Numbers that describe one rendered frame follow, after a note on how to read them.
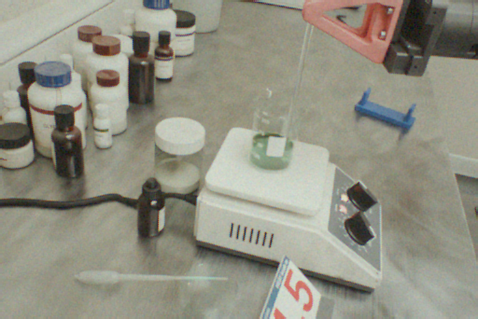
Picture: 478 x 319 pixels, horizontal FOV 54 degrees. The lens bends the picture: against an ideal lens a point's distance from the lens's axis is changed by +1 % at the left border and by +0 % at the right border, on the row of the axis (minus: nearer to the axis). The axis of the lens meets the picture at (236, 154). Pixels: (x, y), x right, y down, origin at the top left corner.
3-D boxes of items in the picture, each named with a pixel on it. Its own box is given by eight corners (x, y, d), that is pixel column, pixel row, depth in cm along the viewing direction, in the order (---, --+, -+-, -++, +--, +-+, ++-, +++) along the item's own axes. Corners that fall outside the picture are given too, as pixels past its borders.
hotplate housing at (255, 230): (375, 217, 59) (395, 166, 55) (375, 298, 49) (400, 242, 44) (207, 175, 62) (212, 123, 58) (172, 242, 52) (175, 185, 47)
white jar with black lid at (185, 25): (155, 44, 97) (156, 9, 93) (186, 42, 100) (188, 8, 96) (167, 58, 92) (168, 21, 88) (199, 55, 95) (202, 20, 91)
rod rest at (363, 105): (414, 122, 82) (421, 104, 80) (408, 130, 79) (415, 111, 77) (359, 103, 86) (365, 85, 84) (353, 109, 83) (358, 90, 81)
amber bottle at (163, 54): (153, 73, 86) (154, 28, 81) (172, 74, 86) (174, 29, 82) (153, 81, 83) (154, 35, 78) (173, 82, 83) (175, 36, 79)
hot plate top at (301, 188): (329, 154, 55) (330, 147, 55) (318, 218, 46) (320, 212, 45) (231, 131, 57) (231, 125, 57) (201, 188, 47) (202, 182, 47)
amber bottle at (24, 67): (57, 130, 67) (50, 66, 62) (32, 139, 64) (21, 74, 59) (41, 118, 69) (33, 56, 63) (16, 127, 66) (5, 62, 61)
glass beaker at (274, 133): (302, 173, 51) (318, 107, 46) (260, 183, 48) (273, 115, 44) (273, 144, 55) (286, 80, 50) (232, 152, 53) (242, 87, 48)
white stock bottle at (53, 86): (36, 134, 65) (25, 57, 59) (85, 132, 67) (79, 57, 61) (35, 161, 60) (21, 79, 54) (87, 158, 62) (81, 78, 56)
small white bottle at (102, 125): (100, 138, 66) (97, 100, 63) (115, 142, 66) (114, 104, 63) (91, 146, 65) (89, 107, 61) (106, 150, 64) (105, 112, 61)
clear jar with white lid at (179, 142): (209, 180, 61) (215, 128, 57) (182, 203, 57) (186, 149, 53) (172, 163, 64) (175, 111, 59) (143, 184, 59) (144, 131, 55)
